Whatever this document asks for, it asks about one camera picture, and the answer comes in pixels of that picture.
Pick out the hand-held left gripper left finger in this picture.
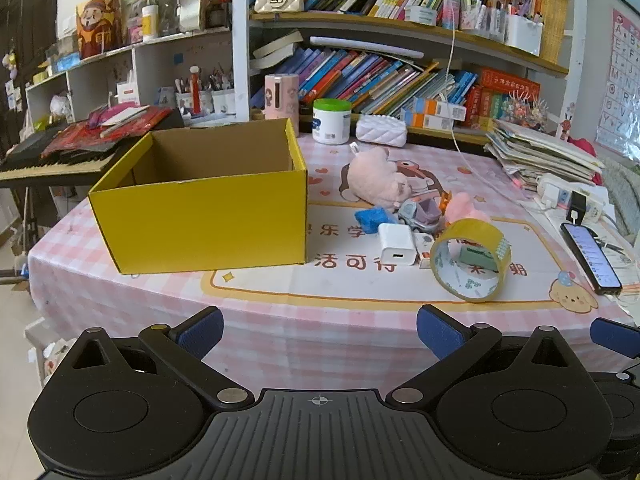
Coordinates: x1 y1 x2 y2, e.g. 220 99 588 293
55 306 257 410

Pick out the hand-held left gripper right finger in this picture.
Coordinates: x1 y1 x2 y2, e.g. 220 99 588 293
385 304 589 409

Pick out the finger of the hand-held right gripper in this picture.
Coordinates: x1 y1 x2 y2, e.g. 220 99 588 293
590 317 640 361

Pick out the white charger plug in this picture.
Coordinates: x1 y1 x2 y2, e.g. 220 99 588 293
377 222 418 267

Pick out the yellow cardboard box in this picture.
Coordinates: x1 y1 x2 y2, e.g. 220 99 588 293
88 118 308 276

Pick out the grey purple toy car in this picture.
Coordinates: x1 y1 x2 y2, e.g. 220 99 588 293
397 191 453 235

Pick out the pink chick plush toy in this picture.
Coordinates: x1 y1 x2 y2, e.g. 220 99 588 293
445 191 493 226

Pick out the blue plastic packet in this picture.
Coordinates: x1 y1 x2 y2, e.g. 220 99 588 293
355 208 398 235

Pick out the light pink pig plush toy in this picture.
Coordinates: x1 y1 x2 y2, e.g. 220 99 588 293
346 145 413 208

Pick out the small green box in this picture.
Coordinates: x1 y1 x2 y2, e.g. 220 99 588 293
457 245 501 273

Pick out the black smartphone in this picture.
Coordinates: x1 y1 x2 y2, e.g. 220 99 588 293
560 222 623 296

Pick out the pink checked tablecloth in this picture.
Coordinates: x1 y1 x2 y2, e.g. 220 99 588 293
27 135 640 411

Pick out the clear yellowish tape roll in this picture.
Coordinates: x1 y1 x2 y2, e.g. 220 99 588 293
430 219 513 303

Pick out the black plug adapter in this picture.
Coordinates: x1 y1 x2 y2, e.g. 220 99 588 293
568 191 588 225

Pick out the grey cloth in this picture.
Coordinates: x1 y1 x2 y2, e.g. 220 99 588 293
600 157 640 241

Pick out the white power strip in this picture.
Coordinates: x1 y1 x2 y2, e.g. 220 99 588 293
537 174 606 223

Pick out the stack of papers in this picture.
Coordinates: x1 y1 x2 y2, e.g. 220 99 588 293
484 120 606 186

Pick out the black keyboard stand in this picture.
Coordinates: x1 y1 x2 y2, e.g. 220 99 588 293
0 180 66 281

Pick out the white quilted pouch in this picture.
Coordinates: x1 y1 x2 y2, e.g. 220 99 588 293
355 114 407 147

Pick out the orange and white small box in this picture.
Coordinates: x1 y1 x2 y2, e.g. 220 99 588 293
400 97 467 121
400 112 453 131

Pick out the black electronic keyboard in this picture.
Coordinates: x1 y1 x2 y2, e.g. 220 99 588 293
0 110 186 188

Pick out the red fabric pile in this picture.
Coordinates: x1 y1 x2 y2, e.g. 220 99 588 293
42 106 173 153

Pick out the white notebook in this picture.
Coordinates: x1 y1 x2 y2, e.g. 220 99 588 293
100 106 151 138

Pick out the white tub with green lid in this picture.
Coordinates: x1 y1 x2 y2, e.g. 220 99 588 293
312 99 353 146

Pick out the colourful flower ornament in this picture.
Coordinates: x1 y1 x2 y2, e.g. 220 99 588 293
502 91 548 131

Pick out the red tassel doll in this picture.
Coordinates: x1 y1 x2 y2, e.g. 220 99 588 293
189 65 202 115

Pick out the pink humidifier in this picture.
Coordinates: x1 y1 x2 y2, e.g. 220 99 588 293
264 73 300 137

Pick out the red box set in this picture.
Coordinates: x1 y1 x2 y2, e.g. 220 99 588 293
477 67 541 126

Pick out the row of leaning picture books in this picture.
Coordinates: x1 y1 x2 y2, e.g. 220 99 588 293
250 47 478 116

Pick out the white plush toy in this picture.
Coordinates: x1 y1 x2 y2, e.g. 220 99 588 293
50 95 76 121

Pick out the white cubby shelf unit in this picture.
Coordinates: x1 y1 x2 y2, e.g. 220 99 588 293
25 27 236 126

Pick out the pair of thick old books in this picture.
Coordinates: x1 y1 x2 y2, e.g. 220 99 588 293
250 30 304 68

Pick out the pale rolled paper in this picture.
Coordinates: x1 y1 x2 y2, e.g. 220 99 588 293
310 36 416 68

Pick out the white and wood bookshelf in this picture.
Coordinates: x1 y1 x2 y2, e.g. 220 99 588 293
231 0 588 146

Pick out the blue box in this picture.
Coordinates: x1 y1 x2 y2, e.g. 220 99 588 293
50 52 81 72

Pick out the white pen organizer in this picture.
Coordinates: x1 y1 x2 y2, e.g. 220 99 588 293
460 0 543 56

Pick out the wicker basket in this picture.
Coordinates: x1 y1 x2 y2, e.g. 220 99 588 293
537 0 568 63

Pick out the fortune god figure bag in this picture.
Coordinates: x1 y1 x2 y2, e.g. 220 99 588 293
76 0 123 60

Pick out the white ribbon roll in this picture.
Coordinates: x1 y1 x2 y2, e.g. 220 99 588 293
178 0 208 33

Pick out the dark wooden door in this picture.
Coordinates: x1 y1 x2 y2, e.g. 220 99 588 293
0 0 61 111

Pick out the alphabet wall poster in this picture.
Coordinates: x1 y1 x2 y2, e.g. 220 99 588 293
595 7 640 161

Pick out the white hanging cable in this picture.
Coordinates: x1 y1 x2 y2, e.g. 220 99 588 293
440 0 546 206

